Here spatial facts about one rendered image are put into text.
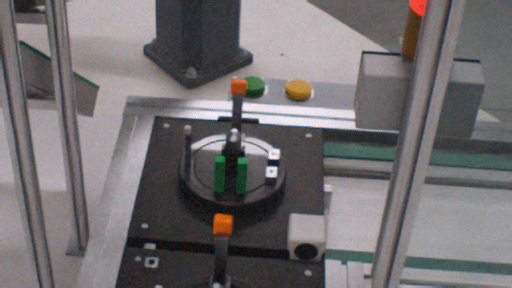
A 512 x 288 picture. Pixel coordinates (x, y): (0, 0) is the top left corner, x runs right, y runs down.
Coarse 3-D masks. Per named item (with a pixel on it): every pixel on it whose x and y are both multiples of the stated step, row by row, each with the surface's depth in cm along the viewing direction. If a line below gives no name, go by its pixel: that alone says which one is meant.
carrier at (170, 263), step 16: (128, 256) 100; (144, 256) 100; (160, 256) 100; (176, 256) 100; (192, 256) 100; (208, 256) 100; (240, 256) 100; (128, 272) 98; (144, 272) 98; (160, 272) 98; (176, 272) 98; (192, 272) 98; (208, 272) 98; (240, 272) 98; (256, 272) 98; (272, 272) 98; (288, 272) 98; (304, 272) 98; (320, 272) 98
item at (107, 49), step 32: (96, 0) 169; (128, 0) 169; (256, 0) 169; (288, 0) 169; (32, 32) 159; (96, 32) 159; (128, 32) 159; (256, 32) 159; (288, 32) 159; (320, 32) 159; (352, 32) 159; (96, 64) 151; (128, 64) 151; (256, 64) 151; (288, 64) 151; (320, 64) 151; (352, 64) 151; (160, 96) 143; (192, 96) 143; (224, 96) 143
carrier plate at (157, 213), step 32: (160, 128) 119; (192, 128) 119; (224, 128) 119; (256, 128) 119; (288, 128) 119; (320, 128) 119; (160, 160) 113; (288, 160) 113; (320, 160) 113; (160, 192) 108; (288, 192) 108; (320, 192) 108; (160, 224) 104; (192, 224) 104; (256, 224) 104; (256, 256) 102; (288, 256) 101
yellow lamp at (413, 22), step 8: (408, 16) 79; (416, 16) 77; (408, 24) 79; (416, 24) 78; (408, 32) 79; (416, 32) 78; (408, 40) 80; (416, 40) 79; (408, 48) 80; (408, 56) 80
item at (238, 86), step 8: (232, 80) 110; (240, 80) 110; (232, 88) 110; (240, 88) 110; (232, 96) 108; (240, 96) 108; (232, 104) 111; (240, 104) 111; (232, 112) 111; (240, 112) 111; (232, 120) 111; (240, 120) 111; (232, 128) 112; (240, 128) 112
